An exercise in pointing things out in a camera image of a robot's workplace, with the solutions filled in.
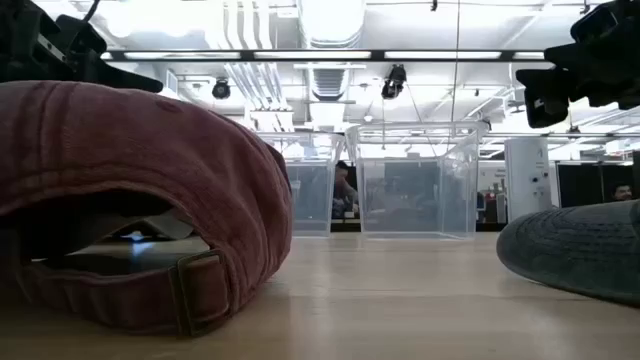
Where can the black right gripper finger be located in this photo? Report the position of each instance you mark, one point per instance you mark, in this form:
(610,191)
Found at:
(545,97)

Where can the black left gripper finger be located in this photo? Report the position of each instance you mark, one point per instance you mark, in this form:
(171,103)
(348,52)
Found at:
(132,82)

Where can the dark grey-green cap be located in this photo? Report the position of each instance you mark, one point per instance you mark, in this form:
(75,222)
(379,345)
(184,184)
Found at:
(575,250)

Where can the black ceiling spotlight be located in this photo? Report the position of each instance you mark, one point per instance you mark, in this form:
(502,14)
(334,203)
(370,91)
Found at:
(221,89)

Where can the dark office partition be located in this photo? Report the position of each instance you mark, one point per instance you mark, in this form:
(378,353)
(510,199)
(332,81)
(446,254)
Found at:
(580,185)

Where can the person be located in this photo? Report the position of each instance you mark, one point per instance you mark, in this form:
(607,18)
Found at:
(343,192)
(622,192)

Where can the clear plastic bin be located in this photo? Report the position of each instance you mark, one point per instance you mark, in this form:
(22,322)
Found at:
(417,200)
(310,200)

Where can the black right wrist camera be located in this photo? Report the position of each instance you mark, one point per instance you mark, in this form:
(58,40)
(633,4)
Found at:
(597,22)

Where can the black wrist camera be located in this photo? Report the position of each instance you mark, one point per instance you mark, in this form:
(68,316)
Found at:
(80,35)
(597,22)

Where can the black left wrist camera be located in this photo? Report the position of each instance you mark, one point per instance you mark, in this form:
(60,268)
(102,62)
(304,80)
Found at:
(80,35)

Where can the black overhead camera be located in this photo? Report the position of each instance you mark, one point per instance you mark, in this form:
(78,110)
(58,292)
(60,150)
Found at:
(394,81)

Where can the silver ceiling air duct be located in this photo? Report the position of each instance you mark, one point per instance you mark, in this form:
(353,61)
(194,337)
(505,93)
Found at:
(331,22)

